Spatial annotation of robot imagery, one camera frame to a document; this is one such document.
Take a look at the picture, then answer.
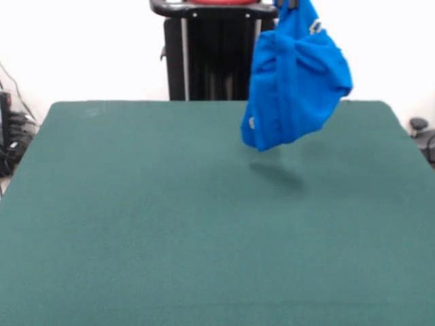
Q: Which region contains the blue t-shirt with white print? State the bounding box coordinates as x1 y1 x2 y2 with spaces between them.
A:
240 0 354 153

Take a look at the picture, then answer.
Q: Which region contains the black electronics box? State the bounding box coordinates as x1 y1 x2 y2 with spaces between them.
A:
0 90 14 149

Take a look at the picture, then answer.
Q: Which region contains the dark green table cloth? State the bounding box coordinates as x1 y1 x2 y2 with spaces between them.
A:
0 100 435 326

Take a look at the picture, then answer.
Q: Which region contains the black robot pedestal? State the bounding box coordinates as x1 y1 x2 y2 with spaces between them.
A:
149 0 281 102

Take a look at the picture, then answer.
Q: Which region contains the thin grey cable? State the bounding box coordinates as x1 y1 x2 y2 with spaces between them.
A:
0 62 37 123

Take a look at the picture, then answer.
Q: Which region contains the black cable tangle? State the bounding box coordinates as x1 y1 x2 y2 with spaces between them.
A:
0 111 39 177

